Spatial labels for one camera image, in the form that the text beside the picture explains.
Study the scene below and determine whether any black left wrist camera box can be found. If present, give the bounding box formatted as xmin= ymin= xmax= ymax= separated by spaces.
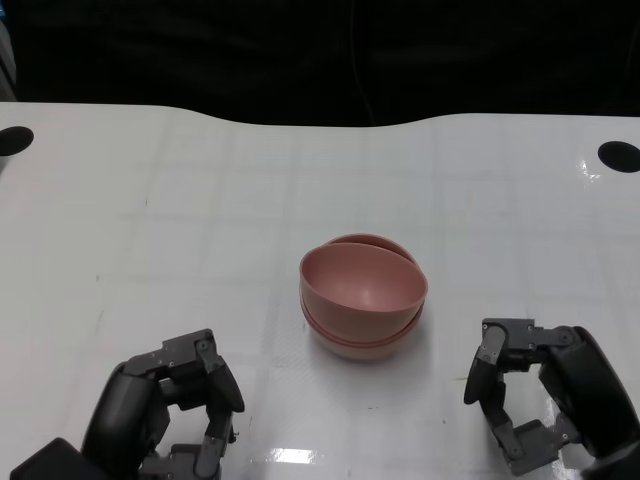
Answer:
xmin=8 ymin=437 xmax=109 ymax=480

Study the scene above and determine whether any black round table grommet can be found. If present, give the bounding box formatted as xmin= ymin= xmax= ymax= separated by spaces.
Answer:
xmin=596 ymin=141 xmax=640 ymax=175
xmin=0 ymin=126 xmax=35 ymax=158

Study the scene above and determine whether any black backdrop cloth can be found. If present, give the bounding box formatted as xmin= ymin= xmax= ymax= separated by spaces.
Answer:
xmin=0 ymin=0 xmax=640 ymax=129

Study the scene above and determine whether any pink plastic bowl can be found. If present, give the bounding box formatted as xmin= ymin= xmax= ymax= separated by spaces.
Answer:
xmin=300 ymin=233 xmax=426 ymax=347
xmin=300 ymin=232 xmax=426 ymax=362
xmin=299 ymin=241 xmax=430 ymax=342

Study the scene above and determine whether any thin black hanging cable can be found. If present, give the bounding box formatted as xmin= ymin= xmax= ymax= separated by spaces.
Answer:
xmin=348 ymin=0 xmax=375 ymax=125

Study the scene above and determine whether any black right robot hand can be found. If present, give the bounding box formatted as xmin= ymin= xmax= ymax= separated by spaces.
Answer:
xmin=463 ymin=316 xmax=640 ymax=477

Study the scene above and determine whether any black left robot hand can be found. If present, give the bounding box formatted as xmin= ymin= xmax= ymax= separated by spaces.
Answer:
xmin=81 ymin=328 xmax=247 ymax=480

